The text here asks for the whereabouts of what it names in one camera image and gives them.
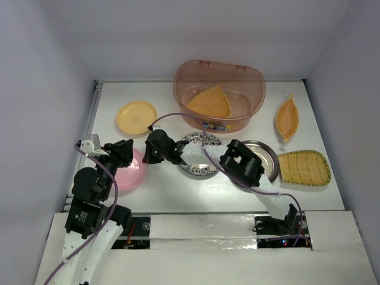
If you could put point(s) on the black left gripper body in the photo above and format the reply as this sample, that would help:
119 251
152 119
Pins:
111 161

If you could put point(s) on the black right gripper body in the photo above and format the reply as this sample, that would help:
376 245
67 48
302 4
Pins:
162 152

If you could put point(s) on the round pink plastic plate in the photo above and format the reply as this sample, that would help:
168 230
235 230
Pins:
131 177

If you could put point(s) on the blue floral ceramic plate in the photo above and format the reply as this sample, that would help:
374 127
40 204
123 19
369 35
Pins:
201 169

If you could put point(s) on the triangular woven bamboo plate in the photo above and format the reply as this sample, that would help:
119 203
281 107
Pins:
212 102

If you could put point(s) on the dark rimmed beige plate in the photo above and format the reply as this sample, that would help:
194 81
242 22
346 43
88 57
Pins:
268 157

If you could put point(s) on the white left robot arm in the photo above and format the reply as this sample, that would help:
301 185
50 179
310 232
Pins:
91 227

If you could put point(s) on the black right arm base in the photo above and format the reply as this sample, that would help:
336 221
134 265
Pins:
274 233

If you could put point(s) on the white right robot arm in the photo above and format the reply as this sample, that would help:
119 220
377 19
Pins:
234 159

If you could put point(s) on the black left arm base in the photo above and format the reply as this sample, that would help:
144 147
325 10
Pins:
137 237

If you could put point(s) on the translucent brown plastic bin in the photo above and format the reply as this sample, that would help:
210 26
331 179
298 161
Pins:
243 86

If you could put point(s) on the round yellow plastic plate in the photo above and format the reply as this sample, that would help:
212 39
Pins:
134 118

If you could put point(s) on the white foam board front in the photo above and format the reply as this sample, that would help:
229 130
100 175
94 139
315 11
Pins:
212 249

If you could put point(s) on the leaf shaped yellow dish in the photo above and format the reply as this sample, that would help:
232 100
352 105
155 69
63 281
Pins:
287 119

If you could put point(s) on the rectangular woven bamboo tray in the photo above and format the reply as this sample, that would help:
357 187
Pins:
304 167

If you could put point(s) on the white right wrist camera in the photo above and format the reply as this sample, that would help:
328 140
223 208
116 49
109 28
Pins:
152 128

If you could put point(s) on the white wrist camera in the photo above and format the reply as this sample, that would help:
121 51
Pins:
90 145
152 128

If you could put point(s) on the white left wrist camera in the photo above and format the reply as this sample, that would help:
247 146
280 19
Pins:
90 145

